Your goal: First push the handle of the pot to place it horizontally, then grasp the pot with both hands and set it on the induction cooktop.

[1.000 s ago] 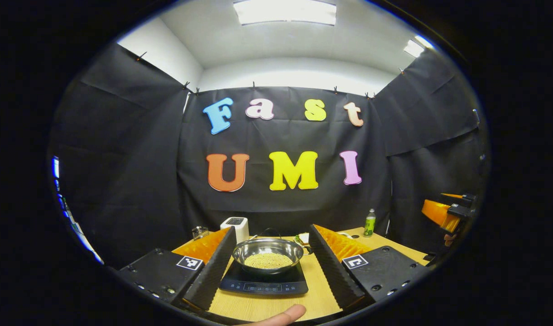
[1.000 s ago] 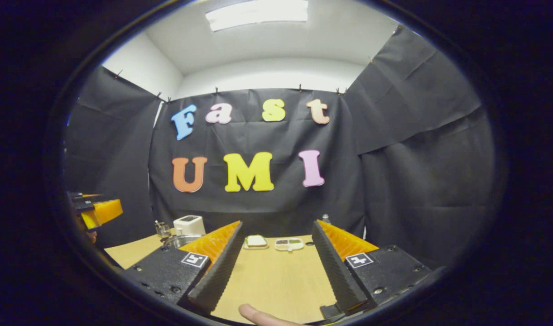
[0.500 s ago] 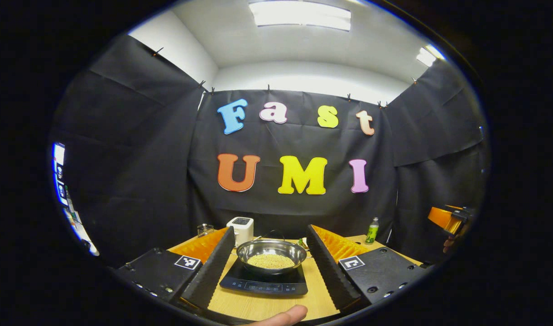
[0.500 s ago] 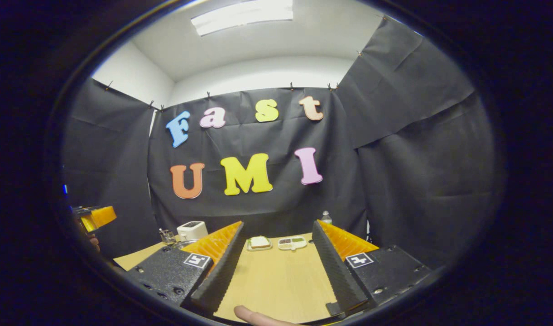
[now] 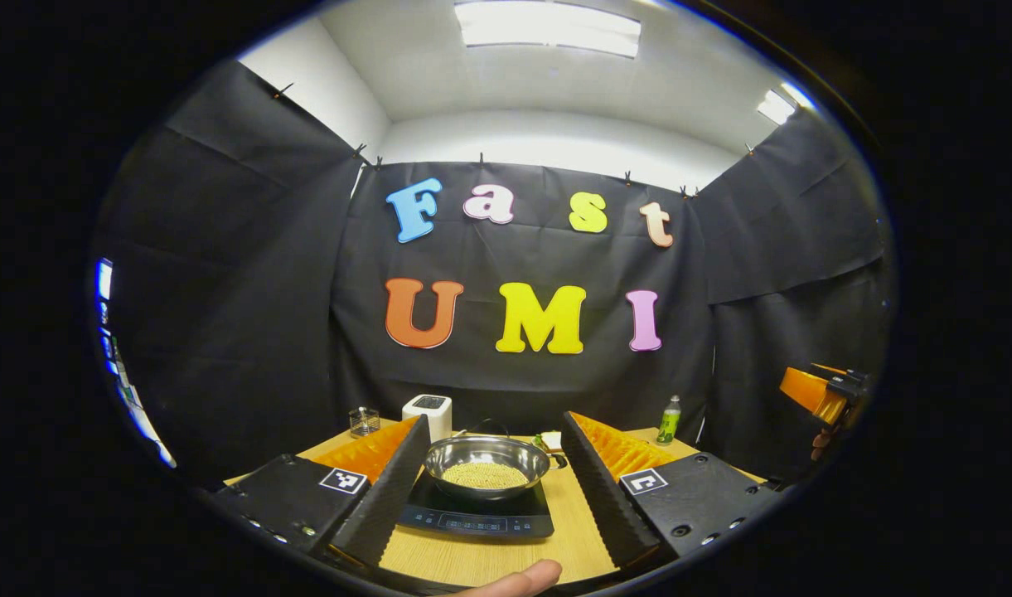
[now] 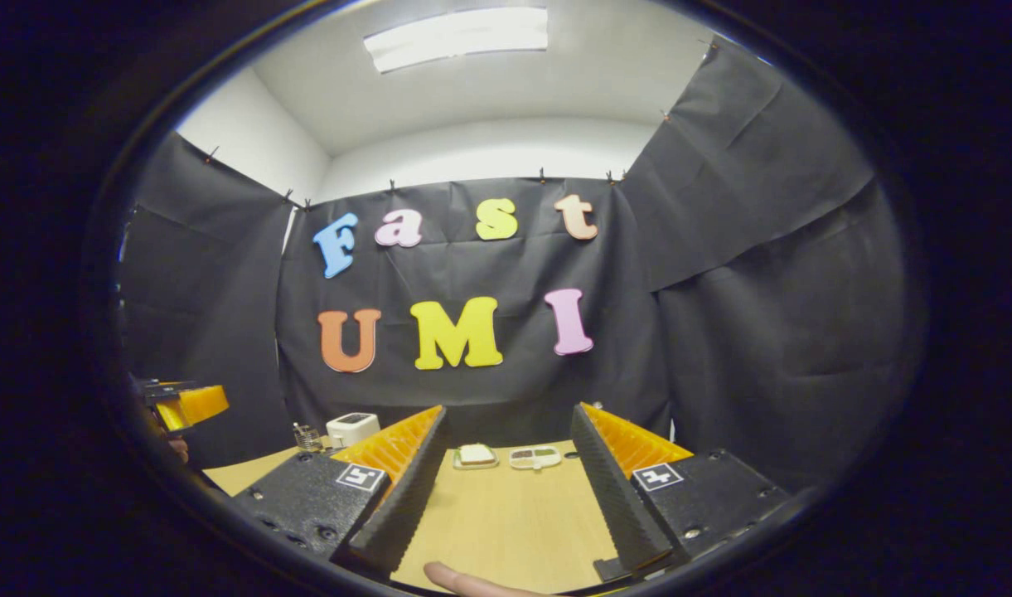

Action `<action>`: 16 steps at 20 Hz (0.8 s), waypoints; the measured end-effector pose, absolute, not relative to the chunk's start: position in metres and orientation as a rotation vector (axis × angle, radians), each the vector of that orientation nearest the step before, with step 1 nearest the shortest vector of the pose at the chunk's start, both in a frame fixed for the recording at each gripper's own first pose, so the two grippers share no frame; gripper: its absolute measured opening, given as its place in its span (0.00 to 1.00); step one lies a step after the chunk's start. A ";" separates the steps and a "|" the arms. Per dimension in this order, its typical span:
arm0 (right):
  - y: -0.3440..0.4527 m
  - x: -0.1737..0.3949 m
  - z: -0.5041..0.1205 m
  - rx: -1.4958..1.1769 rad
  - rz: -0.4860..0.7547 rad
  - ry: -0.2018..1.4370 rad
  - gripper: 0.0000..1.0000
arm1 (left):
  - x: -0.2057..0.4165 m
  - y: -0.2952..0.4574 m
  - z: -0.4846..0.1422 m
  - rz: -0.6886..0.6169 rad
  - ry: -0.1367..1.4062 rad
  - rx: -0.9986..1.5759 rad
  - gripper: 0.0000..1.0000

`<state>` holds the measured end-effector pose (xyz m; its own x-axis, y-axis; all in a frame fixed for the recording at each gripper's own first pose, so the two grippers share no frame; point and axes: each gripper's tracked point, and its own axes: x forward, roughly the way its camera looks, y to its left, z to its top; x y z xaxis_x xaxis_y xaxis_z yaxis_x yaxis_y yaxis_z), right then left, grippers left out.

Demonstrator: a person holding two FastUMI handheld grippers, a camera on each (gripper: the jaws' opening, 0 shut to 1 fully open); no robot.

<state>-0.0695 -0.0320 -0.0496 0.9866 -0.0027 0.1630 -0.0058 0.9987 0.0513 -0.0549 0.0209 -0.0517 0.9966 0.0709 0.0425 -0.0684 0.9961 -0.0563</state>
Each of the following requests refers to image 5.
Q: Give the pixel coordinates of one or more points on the white toaster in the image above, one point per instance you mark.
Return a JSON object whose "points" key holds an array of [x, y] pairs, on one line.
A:
{"points": [[427, 414]]}

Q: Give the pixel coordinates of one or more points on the large ceiling light panel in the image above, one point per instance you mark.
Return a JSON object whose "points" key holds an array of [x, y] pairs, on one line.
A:
{"points": [[547, 25]]}

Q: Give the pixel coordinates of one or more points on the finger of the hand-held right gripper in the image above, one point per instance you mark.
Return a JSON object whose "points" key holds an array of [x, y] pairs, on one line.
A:
{"points": [[812, 390]]}

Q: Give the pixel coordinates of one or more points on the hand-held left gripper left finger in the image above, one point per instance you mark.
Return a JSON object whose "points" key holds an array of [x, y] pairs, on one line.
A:
{"points": [[389, 506]]}

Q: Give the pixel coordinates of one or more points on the black induction cooktop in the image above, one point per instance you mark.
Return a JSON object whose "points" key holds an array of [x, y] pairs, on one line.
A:
{"points": [[472, 521]]}

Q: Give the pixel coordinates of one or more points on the sandwich on plate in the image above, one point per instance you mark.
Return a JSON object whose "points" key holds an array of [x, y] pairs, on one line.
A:
{"points": [[549, 440]]}

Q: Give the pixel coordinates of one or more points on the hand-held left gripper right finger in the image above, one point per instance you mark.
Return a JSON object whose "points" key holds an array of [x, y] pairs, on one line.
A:
{"points": [[609, 506]]}

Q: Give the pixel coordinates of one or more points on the green label drink bottle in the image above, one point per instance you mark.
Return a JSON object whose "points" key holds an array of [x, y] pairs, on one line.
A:
{"points": [[668, 424]]}

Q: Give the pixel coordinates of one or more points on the small ceiling light panel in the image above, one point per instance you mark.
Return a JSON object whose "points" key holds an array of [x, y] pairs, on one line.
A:
{"points": [[779, 106]]}

